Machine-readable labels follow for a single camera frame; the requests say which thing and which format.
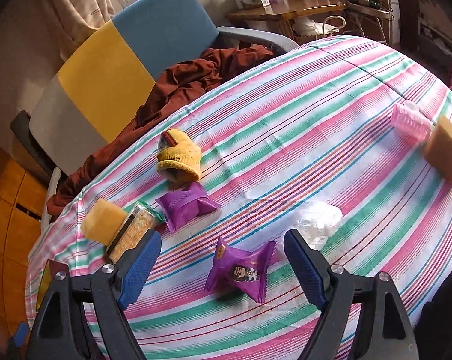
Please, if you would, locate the yellow knitted mini hat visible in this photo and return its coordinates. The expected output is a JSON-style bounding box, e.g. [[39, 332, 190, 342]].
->
[[157, 128, 202, 184]]

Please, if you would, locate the wooden wardrobe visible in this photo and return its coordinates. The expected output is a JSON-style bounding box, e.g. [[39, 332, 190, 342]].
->
[[0, 147, 46, 346]]

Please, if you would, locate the dark red blanket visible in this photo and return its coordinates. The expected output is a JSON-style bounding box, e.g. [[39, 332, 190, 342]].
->
[[46, 45, 275, 221]]

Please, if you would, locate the white plastic bag ball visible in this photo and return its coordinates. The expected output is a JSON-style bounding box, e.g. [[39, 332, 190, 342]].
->
[[293, 201, 343, 250]]

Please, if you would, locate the grey yellow blue headboard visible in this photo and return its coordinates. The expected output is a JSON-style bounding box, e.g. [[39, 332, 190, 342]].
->
[[28, 0, 219, 174]]

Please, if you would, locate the yellow sponge block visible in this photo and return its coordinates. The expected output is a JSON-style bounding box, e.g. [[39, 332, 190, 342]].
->
[[424, 115, 452, 183], [81, 198, 128, 246]]

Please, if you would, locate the purple snack packet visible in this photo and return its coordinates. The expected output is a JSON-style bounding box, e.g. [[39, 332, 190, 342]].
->
[[205, 237, 275, 303], [156, 181, 220, 234]]

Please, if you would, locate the wooden bedside table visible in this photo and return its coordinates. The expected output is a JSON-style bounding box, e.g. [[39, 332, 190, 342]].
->
[[226, 0, 346, 40]]

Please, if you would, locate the striped bed sheet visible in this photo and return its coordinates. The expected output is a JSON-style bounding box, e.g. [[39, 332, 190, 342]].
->
[[25, 36, 452, 359]]

